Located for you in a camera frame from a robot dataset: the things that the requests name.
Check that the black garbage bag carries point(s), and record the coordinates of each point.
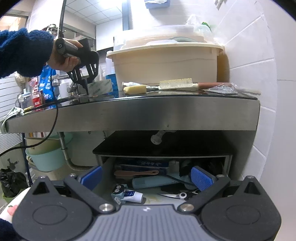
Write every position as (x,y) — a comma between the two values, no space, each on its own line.
(12,182)

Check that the person left hand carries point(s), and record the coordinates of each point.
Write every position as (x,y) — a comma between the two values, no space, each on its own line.
(59,62)

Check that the blue tin box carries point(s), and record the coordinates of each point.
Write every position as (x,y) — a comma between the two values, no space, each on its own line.
(112,77)

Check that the clear packing tape roll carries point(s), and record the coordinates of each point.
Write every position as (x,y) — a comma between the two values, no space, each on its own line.
(100,87)

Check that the blue fuzzy left sleeve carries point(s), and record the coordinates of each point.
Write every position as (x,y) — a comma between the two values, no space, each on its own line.
(25,52)

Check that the beige plastic basin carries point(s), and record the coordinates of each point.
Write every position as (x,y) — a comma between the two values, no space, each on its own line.
(151,64)

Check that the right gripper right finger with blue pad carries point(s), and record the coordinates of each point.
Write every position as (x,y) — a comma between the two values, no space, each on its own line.
(210,187)

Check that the brown brush in drawer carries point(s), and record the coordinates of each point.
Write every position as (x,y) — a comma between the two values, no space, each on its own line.
(130,174)

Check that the red packet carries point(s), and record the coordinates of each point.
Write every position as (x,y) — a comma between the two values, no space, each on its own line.
(37,97)

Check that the small white blue tube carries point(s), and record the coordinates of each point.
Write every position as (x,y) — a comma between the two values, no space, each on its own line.
(133,196)

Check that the blue snack bag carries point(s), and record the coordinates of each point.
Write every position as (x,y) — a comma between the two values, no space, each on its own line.
(45,83)

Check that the dark blue box in drawer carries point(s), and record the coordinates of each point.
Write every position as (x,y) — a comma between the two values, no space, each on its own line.
(142,166)

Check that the white cup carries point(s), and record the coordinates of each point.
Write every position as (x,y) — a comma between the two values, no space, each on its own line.
(63,93)

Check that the clear plastic wrapper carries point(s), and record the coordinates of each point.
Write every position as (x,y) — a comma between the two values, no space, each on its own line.
(223,88)

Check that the chrome faucet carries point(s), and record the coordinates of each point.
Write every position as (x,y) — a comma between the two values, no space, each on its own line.
(71,89)

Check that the blue fuzzy right sleeve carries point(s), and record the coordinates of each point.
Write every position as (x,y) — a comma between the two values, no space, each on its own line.
(7,232)

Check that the light blue tube in drawer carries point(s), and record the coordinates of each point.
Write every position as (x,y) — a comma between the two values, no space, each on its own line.
(152,181)

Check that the wooden handle hairbrush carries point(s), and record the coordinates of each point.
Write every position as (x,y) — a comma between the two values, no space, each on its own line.
(187,84)

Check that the black front drawer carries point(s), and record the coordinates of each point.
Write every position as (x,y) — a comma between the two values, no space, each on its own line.
(182,150)

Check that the person right hand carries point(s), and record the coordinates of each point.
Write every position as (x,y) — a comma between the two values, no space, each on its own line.
(11,211)

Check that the white cream tube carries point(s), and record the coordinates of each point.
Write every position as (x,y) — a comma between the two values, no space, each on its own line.
(128,84)

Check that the yellow sponge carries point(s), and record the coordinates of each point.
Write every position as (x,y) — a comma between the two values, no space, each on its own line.
(134,90)

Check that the mint green basin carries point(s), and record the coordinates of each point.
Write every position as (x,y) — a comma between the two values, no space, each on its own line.
(47,156)

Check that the blue fuzzy sleeve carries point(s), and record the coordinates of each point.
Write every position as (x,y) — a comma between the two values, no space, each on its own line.
(25,52)
(7,232)

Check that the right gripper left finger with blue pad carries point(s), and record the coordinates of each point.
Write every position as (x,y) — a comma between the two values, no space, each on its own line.
(81,187)

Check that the cartoon face small box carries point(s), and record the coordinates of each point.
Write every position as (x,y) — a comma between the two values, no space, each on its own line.
(118,193)

